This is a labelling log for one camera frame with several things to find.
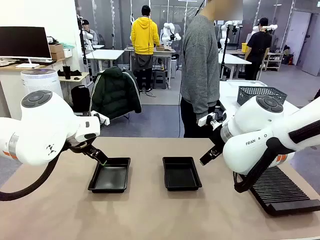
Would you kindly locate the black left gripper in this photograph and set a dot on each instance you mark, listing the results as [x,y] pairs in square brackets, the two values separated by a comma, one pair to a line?
[83,147]

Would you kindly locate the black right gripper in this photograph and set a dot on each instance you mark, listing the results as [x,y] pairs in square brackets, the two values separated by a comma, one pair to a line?
[218,140]

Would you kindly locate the black ESD tray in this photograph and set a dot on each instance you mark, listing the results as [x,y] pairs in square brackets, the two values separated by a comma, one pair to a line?
[181,175]
[110,176]

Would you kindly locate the person's right forearm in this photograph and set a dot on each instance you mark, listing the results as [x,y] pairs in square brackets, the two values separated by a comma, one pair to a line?
[203,100]

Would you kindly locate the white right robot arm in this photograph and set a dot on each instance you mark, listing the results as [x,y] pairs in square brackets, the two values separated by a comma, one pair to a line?
[250,125]

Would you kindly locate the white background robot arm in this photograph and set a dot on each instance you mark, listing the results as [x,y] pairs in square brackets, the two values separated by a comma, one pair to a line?
[168,28]
[226,25]
[271,27]

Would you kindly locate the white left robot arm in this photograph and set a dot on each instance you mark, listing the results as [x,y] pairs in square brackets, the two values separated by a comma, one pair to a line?
[45,120]

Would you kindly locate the black backpack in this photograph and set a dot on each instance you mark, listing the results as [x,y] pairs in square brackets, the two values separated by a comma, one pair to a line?
[80,97]

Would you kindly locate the white work table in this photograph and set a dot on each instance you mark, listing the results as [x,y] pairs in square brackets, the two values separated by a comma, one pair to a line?
[230,97]

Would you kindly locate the dark green puffer jacket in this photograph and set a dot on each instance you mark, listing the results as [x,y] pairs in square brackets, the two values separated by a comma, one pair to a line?
[115,92]

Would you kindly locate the grey mesh basket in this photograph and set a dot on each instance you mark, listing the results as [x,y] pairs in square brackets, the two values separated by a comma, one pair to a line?
[247,93]

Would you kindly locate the black slotted board rack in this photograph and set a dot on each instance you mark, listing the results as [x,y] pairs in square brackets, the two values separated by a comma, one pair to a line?
[282,190]

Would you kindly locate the white shallow tray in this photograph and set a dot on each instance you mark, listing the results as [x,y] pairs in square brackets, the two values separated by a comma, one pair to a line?
[247,83]

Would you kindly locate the small wooden side table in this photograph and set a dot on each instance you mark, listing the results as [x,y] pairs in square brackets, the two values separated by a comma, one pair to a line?
[80,75]

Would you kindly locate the black cloth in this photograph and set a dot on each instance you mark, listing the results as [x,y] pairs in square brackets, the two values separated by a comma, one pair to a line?
[75,73]

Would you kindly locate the black tumbler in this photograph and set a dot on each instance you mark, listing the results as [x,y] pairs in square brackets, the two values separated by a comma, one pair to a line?
[66,72]

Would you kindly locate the grey step stool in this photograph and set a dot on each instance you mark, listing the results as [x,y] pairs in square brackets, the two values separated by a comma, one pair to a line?
[160,77]

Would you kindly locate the white cylindrical air purifier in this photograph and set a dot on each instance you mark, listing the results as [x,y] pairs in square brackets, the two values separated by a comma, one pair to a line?
[40,82]

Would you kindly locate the person in grey sweater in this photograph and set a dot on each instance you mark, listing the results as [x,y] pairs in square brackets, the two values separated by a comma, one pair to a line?
[200,62]

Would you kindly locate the white lab table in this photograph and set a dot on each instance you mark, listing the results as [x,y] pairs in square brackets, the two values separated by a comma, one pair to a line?
[235,58]
[105,53]

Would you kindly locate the wooden top desk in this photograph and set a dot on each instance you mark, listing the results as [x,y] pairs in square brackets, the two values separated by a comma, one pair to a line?
[50,65]

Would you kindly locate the black tripod stand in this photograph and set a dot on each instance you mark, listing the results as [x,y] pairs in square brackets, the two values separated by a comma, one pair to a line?
[82,37]
[224,50]

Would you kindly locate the small white box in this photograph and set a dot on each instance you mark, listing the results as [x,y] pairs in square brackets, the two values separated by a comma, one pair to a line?
[67,52]

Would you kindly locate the brown cardboard box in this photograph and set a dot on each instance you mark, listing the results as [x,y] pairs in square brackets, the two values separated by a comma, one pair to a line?
[55,48]
[58,55]

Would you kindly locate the grey lab workbench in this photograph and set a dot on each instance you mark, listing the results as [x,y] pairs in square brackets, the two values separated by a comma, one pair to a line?
[165,51]

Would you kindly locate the yellow bin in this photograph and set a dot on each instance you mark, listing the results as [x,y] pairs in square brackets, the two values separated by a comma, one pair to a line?
[244,47]

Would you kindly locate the small cardboard box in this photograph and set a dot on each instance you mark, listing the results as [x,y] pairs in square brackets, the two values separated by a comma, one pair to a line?
[160,48]

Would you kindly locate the low white shelf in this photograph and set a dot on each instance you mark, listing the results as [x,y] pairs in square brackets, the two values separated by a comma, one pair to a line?
[275,56]

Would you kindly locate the seated person in grey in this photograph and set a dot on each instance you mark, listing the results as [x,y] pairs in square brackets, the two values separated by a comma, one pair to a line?
[90,35]

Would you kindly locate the person in black shirt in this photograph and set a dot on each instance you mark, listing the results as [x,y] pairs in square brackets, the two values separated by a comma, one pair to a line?
[258,45]

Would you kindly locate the person in yellow hoodie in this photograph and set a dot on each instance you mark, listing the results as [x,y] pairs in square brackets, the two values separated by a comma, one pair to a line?
[145,35]

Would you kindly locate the black computer monitor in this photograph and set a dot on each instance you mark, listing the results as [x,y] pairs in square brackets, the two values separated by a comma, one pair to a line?
[22,42]

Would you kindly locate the grey door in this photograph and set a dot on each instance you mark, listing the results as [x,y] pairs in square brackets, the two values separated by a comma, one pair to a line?
[297,37]

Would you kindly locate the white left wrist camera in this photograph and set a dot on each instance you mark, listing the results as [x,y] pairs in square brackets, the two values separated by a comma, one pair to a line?
[102,120]

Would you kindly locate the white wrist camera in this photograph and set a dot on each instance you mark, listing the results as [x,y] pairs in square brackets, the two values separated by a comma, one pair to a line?
[206,119]
[102,120]

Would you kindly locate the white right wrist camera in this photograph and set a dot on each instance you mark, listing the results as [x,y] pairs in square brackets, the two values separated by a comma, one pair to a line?
[206,119]

